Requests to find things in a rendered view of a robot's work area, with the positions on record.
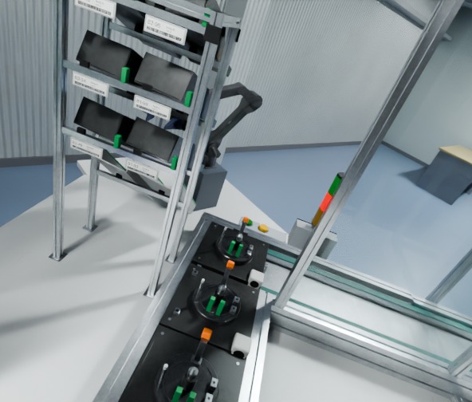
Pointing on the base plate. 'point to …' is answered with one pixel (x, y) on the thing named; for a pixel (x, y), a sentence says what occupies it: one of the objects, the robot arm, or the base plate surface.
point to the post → (373, 138)
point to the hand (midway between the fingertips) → (160, 119)
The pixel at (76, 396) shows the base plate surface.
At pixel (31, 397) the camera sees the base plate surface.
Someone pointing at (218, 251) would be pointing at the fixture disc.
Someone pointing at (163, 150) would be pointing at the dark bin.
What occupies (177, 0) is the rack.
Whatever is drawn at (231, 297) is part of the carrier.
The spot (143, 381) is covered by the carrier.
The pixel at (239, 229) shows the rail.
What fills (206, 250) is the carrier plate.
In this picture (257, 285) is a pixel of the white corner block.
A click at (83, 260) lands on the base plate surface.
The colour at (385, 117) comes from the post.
